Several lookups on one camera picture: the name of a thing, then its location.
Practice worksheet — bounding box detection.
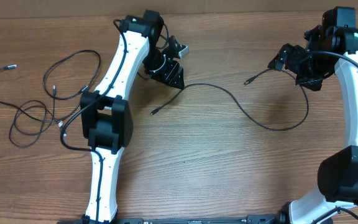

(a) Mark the long black usb cable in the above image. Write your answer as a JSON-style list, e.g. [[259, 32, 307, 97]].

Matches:
[[149, 68, 310, 131]]

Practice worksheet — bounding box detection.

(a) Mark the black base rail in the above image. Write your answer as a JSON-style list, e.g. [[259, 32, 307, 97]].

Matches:
[[57, 203, 291, 224]]

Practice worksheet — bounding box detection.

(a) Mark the short black usb cable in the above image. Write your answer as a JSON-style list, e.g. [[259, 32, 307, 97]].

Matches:
[[8, 85, 68, 149]]

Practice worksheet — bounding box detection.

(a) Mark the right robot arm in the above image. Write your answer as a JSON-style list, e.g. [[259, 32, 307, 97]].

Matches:
[[268, 6, 358, 223]]

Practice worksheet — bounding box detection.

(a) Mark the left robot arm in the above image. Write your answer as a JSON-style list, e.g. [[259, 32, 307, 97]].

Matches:
[[80, 10, 188, 223]]

